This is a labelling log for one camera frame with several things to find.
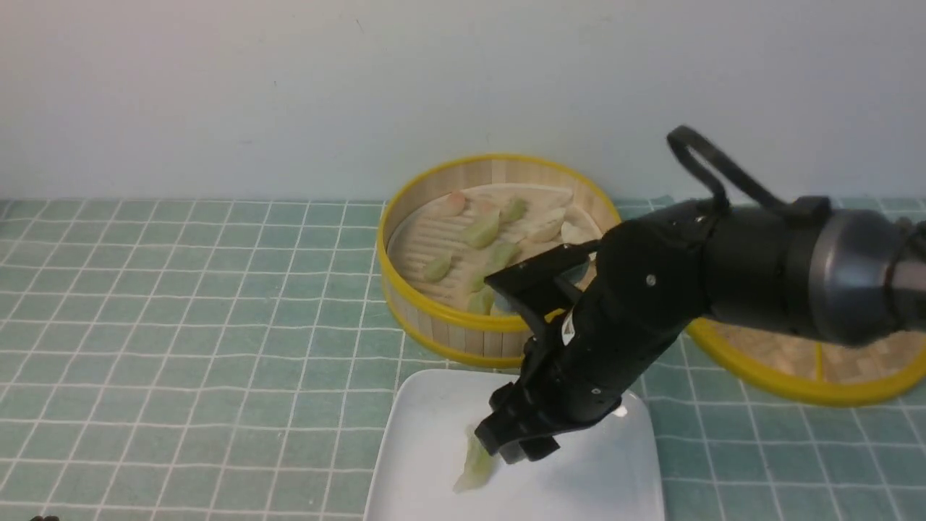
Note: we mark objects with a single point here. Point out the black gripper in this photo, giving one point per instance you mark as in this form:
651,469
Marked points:
642,287

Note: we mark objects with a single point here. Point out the light green steamed dumpling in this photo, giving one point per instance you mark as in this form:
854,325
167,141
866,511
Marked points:
478,467

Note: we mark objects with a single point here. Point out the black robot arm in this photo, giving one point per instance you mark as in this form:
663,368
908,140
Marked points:
845,277

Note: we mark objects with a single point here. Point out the white square plate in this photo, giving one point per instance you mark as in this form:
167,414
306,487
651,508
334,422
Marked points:
609,472

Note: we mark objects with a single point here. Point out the white steamed dumpling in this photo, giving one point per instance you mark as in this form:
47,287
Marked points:
546,227

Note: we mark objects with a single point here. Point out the pink steamed dumpling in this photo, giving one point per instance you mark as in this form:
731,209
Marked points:
452,205

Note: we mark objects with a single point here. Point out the green dumpling front right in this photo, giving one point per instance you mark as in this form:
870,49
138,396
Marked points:
482,298

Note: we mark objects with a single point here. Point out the green dumpling front left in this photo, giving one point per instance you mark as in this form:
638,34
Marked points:
437,268

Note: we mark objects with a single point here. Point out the green dumpling centre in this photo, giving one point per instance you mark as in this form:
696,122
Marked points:
483,230

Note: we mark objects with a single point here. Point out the bamboo steamer basket yellow rim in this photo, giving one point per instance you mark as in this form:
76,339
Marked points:
411,233

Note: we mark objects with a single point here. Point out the green dumpling at back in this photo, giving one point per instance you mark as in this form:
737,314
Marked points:
513,210

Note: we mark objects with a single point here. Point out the woven bamboo steamer lid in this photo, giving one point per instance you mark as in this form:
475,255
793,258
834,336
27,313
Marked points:
815,372

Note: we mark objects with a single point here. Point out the green checkered tablecloth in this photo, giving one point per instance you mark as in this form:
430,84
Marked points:
176,359

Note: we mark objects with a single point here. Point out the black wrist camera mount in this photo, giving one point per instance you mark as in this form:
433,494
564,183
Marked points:
538,286

